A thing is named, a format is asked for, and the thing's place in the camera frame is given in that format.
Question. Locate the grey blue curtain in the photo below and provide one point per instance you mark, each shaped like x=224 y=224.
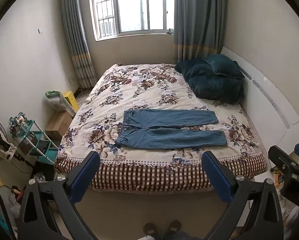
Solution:
x=199 y=20
x=77 y=35

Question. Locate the floral printed bed blanket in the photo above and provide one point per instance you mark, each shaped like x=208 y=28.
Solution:
x=149 y=92

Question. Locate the clear plastic bag green top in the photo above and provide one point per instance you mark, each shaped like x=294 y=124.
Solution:
x=55 y=101

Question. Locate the window with white frame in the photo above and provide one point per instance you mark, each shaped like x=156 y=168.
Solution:
x=133 y=7

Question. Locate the yellow box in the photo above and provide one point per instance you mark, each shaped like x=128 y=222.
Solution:
x=70 y=98

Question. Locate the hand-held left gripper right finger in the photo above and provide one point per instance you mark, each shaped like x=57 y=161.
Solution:
x=215 y=173

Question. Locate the dark slipper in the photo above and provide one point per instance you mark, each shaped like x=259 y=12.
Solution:
x=152 y=230
x=173 y=227

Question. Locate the blue denim pants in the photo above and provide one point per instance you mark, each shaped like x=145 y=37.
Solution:
x=164 y=130

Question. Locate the teal shelf rack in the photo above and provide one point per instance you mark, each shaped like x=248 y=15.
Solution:
x=37 y=140

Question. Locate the brown cardboard box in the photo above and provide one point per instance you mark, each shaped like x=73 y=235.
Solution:
x=60 y=123

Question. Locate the white bed headboard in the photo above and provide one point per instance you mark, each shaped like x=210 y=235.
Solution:
x=269 y=97

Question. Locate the dark teal pillow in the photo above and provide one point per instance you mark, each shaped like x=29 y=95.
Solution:
x=222 y=65

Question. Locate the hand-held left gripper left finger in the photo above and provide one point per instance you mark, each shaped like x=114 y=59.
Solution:
x=85 y=173

